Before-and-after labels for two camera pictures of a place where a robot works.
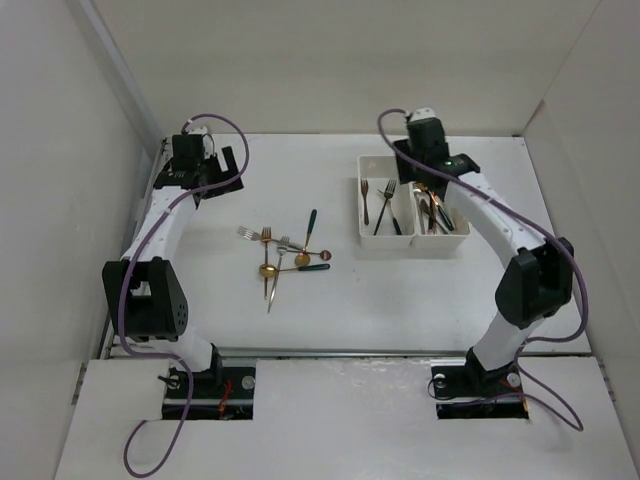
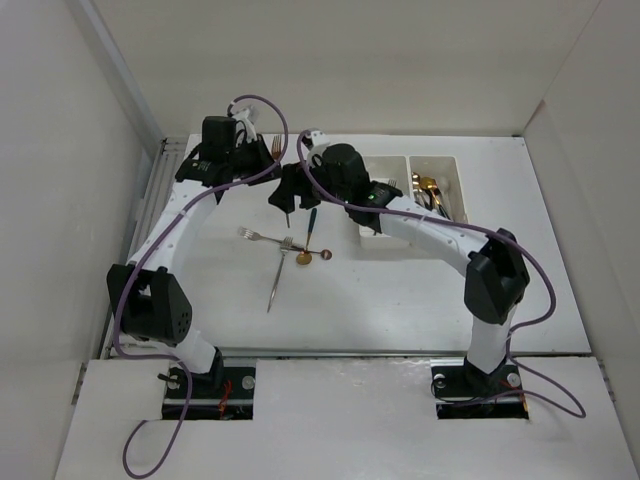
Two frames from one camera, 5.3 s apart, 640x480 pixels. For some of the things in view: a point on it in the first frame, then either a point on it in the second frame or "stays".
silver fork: (282, 248) stays
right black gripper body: (407, 169) -> (296, 176)
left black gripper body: (211, 168) -> (249, 158)
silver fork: (255, 236) stays
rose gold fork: (266, 238) -> (277, 147)
